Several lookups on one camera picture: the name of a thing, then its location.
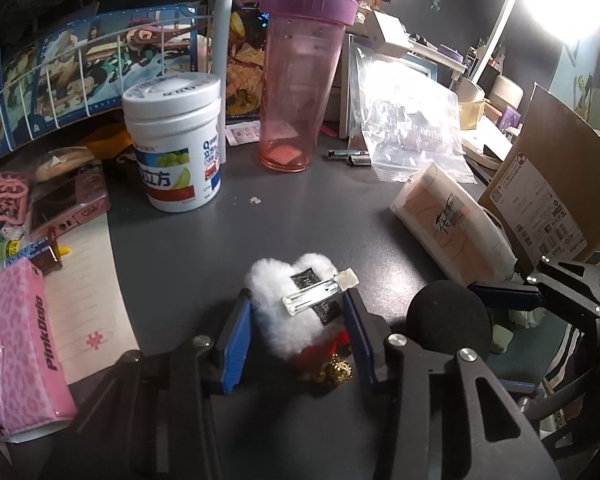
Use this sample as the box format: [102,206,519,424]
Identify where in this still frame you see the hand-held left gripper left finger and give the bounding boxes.
[40,291,254,480]

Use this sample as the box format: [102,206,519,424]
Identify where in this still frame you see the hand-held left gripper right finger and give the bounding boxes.
[342,287,562,480]

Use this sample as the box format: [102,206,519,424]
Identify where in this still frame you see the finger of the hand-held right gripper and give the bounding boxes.
[467,255,600,332]

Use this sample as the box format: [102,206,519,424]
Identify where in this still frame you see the black foam ball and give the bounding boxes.
[405,281,493,358]

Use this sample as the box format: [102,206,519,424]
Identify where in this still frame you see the white fluffy heart hair clip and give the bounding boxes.
[244,252,359,386]

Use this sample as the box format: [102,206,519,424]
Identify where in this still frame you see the crumpled white tissue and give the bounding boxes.
[507,307,547,329]

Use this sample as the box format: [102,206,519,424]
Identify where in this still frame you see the green eraser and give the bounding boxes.
[490,325,514,356]

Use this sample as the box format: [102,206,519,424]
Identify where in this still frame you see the cotton pad packet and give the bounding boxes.
[391,162,519,286]

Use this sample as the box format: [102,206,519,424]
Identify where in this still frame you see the cardboard box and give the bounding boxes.
[477,82,600,267]

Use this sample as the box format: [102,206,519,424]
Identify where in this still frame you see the white lined notepad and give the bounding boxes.
[42,210,141,386]

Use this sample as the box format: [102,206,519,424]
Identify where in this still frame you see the beige storage basket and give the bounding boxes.
[457,80,487,132]

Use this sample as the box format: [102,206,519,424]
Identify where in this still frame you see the clear zip bag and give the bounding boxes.
[352,42,477,183]

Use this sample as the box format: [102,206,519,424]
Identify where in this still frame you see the brown snack wrapper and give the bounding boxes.
[27,241,64,276]

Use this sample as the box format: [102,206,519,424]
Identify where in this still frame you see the small white pink sachet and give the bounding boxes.
[225,121,262,147]

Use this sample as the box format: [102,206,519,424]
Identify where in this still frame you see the pink tissue box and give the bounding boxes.
[0,258,79,443]

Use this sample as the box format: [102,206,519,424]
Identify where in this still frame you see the white plastic jar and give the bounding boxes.
[122,72,223,213]

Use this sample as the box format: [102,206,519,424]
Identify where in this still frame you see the pink transparent tumbler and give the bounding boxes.
[258,0,359,173]

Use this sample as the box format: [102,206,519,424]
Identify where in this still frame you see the pink outline ornament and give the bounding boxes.
[0,164,31,226]

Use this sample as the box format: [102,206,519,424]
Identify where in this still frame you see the white power adapter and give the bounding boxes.
[364,9,417,57]

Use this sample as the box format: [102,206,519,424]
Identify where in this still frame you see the bright desk lamp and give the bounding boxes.
[450,0,600,88]

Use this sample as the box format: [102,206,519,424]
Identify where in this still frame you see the white lamp pole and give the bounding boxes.
[211,0,254,166]

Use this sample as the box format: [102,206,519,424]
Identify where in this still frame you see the printed cartoon poster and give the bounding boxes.
[0,1,207,161]

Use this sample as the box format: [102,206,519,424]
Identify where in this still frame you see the pink compact camera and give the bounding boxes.
[29,167,112,242]

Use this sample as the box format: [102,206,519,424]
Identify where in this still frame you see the white wire rack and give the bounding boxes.
[0,10,221,161]

